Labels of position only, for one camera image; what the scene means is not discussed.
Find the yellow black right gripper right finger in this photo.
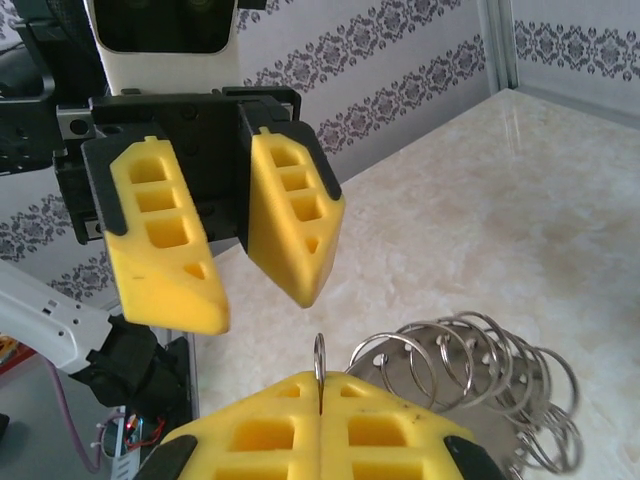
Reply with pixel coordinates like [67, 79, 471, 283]
[319, 370, 509, 480]

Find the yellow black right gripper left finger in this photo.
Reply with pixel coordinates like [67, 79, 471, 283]
[132, 370, 321, 480]

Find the metal disc with key rings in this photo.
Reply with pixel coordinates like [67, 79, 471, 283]
[312, 310, 584, 480]

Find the small circuit board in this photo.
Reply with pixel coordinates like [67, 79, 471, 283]
[97, 407, 169, 459]

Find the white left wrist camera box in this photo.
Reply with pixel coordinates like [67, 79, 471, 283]
[82, 0, 242, 97]

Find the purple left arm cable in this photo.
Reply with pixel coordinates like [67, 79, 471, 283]
[47, 364, 101, 474]

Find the aluminium frame post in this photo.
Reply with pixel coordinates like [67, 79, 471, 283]
[480, 0, 521, 94]

